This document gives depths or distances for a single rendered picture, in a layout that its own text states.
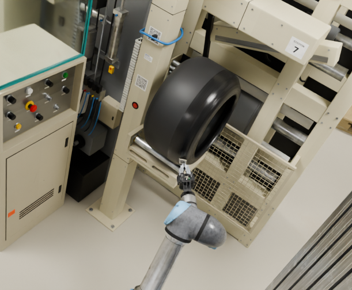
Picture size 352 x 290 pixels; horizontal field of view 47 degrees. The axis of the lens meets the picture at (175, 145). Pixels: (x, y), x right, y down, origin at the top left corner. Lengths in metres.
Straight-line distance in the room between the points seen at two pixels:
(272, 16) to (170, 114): 0.67
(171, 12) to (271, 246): 2.11
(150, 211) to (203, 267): 0.59
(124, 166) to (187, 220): 1.15
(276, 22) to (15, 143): 1.43
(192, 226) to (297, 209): 2.36
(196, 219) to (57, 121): 1.12
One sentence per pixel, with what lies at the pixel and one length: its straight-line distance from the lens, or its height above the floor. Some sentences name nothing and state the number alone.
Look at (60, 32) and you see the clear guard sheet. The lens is 2.03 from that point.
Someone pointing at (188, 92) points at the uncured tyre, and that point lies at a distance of 1.95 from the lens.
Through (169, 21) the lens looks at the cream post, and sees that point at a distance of 2.01.
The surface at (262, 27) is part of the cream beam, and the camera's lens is 2.09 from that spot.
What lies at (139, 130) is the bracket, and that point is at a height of 0.95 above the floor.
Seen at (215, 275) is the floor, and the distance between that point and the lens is 3.05.
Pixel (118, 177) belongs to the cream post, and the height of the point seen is 0.45.
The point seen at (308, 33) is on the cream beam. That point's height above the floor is 1.78.
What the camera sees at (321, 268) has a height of 1.81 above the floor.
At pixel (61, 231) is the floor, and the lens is 2.97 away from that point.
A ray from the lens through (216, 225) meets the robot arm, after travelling 1.57.
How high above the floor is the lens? 2.45
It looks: 40 degrees down
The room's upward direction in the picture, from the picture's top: 21 degrees clockwise
